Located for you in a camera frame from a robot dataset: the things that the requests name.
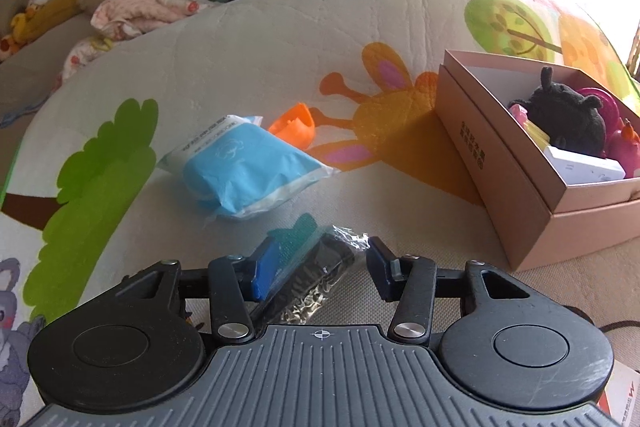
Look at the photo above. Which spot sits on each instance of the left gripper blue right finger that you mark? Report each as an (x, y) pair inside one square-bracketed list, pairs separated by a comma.
[(384, 269)]

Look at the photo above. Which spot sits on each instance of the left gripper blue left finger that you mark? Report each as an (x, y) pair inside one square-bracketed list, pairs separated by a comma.
[(265, 263)]

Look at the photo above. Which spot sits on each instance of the black roll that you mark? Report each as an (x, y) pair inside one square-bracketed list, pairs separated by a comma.
[(304, 284)]

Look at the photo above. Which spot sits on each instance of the blue tissue pack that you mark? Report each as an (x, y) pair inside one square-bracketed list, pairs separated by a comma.
[(237, 170)]

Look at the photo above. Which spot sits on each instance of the orange plastic shell toy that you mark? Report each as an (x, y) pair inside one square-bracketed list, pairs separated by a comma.
[(295, 126)]

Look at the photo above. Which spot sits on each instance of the pink yellow stool toy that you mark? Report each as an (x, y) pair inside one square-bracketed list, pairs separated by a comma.
[(540, 138)]

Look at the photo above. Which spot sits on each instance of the black plush toy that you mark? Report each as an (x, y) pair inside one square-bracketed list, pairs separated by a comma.
[(571, 121)]

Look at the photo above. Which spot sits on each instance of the pink plastic basket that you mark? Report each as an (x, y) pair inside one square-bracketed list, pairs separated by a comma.
[(609, 110)]

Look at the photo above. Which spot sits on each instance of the white battery charger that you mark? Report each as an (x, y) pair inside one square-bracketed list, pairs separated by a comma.
[(576, 168)]

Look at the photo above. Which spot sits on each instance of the red white W box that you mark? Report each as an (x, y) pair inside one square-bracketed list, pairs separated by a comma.
[(620, 394)]

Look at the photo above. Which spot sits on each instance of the pink cardboard box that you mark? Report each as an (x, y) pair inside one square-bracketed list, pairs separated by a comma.
[(539, 218)]

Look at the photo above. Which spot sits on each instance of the colourful cartoon play mat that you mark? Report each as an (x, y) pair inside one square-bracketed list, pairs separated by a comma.
[(124, 304)]

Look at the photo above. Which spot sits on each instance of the pink floral cloth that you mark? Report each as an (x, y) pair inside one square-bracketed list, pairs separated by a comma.
[(117, 21)]

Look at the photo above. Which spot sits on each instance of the yellow plush toy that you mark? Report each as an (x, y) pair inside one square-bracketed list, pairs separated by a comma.
[(36, 19)]

